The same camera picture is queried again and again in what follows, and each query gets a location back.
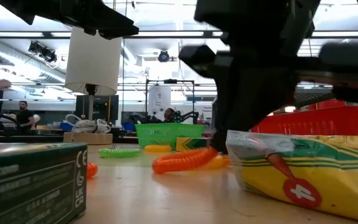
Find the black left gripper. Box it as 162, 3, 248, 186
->
0, 0, 140, 40

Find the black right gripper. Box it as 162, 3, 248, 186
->
178, 0, 358, 153

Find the red plastic basket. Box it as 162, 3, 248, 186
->
250, 105, 358, 138

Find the yellow green Crayola crayon box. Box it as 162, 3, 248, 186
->
175, 137, 214, 153

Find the plastic-wrapped Crayola crayon pack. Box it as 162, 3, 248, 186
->
225, 129, 358, 224

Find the green coil wristband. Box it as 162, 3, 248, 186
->
98, 147, 142, 159

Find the dark green cardboard box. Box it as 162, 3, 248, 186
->
0, 142, 89, 224

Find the white shade table lamp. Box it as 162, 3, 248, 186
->
63, 26, 122, 146

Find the long ceiling light fixture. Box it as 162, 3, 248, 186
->
0, 29, 358, 40

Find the red storage bin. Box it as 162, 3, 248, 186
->
308, 99, 347, 110

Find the black monitor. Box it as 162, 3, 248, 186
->
75, 94, 120, 125

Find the person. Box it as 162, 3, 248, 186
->
163, 108, 177, 123
15, 100, 36, 131

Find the green plastic basket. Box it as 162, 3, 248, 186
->
134, 123, 205, 149

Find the black ceiling-mounted camera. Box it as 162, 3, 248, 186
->
157, 49, 171, 63
27, 40, 58, 63

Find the black background rig frame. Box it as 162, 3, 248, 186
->
145, 78, 196, 123

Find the white bundled lamp cord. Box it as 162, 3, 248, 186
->
64, 113, 112, 134

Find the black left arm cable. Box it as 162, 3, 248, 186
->
0, 107, 22, 134

